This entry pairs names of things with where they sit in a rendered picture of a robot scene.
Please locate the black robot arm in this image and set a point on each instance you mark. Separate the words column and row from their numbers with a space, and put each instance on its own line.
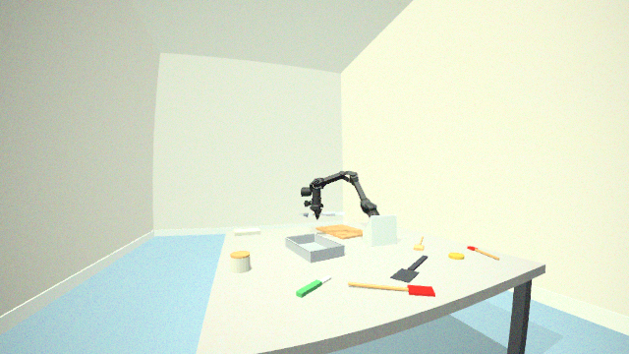
column 318, row 183

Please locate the yellow round disc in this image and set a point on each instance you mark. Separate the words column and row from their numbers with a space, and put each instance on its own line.
column 456, row 256

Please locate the red spatula with wooden handle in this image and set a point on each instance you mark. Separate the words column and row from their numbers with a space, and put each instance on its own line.
column 413, row 290

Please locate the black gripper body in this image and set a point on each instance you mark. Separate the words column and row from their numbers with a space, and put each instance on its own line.
column 317, row 203

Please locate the white cylindrical jar with orange lid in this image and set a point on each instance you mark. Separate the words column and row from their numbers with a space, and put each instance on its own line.
column 240, row 262

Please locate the orange flat board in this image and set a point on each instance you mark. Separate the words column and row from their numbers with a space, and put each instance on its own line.
column 342, row 231

